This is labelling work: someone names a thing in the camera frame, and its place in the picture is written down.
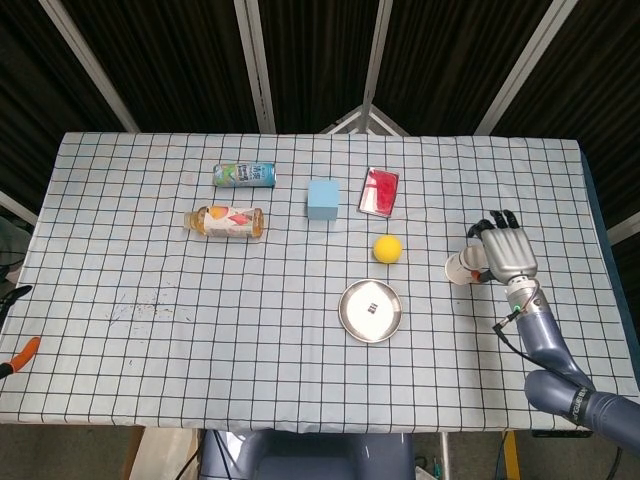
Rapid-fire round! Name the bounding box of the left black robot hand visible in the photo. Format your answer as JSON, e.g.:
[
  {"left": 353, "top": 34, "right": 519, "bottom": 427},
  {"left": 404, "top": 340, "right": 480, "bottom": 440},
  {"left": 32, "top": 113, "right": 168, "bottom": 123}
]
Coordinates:
[{"left": 0, "top": 283, "right": 43, "bottom": 380}]

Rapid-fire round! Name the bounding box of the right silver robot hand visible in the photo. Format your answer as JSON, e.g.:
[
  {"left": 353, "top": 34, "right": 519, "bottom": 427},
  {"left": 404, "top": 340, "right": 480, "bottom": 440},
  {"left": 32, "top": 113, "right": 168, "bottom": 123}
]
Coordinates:
[{"left": 467, "top": 209, "right": 540, "bottom": 287}]

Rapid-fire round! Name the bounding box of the white paper cup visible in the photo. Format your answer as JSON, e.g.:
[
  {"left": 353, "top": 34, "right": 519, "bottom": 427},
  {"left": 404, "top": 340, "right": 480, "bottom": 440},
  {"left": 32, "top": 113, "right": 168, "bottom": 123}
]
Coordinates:
[{"left": 444, "top": 244, "right": 489, "bottom": 287}]

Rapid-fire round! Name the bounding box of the silver metal bowl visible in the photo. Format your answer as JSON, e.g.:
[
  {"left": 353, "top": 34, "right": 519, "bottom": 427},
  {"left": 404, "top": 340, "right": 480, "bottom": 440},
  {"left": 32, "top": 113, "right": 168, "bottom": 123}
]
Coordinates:
[{"left": 337, "top": 278, "right": 404, "bottom": 344}]

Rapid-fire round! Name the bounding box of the dark blue undercloth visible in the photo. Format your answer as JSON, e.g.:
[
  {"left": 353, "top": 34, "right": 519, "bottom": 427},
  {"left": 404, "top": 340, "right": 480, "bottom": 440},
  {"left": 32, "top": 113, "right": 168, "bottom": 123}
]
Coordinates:
[{"left": 578, "top": 143, "right": 640, "bottom": 386}]

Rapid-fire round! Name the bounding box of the yellow foam ball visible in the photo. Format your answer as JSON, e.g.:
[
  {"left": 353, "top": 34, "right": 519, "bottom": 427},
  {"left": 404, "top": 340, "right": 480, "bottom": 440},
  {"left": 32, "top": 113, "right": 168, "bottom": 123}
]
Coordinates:
[{"left": 372, "top": 234, "right": 405, "bottom": 265}]

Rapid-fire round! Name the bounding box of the white checked tablecloth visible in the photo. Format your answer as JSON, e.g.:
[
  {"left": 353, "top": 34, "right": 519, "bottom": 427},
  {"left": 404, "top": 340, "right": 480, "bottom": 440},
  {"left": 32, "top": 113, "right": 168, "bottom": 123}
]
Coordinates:
[{"left": 0, "top": 130, "right": 640, "bottom": 435}]

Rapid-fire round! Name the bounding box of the red flat card box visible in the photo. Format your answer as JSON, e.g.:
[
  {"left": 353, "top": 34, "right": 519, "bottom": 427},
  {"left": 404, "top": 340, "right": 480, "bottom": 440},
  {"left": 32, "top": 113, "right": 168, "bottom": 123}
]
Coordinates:
[{"left": 356, "top": 166, "right": 402, "bottom": 219}]

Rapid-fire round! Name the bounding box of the light blue foam cube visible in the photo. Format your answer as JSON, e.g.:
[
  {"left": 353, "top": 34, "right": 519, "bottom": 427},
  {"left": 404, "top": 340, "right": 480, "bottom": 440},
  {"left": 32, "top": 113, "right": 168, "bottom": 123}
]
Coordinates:
[{"left": 305, "top": 178, "right": 341, "bottom": 222}]

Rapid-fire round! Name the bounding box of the brown cardboard box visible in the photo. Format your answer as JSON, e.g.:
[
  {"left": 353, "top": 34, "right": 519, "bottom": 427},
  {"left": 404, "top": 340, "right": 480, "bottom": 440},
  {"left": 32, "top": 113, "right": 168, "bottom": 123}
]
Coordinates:
[{"left": 121, "top": 427, "right": 147, "bottom": 480}]

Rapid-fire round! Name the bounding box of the amber tea plastic bottle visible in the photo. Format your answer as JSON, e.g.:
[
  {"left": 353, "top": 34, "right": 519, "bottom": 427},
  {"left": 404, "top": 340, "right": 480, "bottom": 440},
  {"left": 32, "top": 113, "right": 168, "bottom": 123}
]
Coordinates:
[{"left": 183, "top": 204, "right": 265, "bottom": 240}]

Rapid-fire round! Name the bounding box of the blue-green drink can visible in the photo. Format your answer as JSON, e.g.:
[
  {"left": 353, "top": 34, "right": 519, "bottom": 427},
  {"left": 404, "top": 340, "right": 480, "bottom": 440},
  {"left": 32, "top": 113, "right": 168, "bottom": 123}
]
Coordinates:
[{"left": 213, "top": 161, "right": 278, "bottom": 189}]

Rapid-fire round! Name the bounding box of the dark blue robot torso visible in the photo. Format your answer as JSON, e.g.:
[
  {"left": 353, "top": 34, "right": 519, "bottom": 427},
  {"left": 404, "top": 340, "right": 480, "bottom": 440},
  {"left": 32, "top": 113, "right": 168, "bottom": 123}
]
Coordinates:
[{"left": 199, "top": 428, "right": 416, "bottom": 480}]

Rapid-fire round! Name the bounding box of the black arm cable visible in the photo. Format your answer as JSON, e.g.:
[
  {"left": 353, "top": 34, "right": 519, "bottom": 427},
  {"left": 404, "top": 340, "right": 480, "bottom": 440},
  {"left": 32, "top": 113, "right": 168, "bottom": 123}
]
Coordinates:
[{"left": 491, "top": 308, "right": 540, "bottom": 362}]

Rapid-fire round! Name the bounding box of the white metal frame bar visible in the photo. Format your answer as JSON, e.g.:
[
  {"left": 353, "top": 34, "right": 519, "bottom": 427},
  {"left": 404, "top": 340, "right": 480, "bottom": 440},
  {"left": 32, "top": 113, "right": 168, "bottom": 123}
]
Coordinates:
[
  {"left": 0, "top": 189, "right": 39, "bottom": 227},
  {"left": 606, "top": 211, "right": 640, "bottom": 247}
]

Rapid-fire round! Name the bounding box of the white metal frame post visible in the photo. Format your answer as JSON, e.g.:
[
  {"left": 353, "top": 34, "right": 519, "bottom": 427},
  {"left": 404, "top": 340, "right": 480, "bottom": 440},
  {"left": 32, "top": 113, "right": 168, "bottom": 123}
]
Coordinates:
[
  {"left": 359, "top": 0, "right": 395, "bottom": 109},
  {"left": 473, "top": 0, "right": 576, "bottom": 136},
  {"left": 233, "top": 0, "right": 277, "bottom": 135},
  {"left": 38, "top": 0, "right": 141, "bottom": 134}
]

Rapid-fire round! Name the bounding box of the triangular white frame bracket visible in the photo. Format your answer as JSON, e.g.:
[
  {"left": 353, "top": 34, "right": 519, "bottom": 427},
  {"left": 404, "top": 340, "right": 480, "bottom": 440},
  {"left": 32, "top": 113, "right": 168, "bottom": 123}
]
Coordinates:
[{"left": 319, "top": 103, "right": 409, "bottom": 136}]

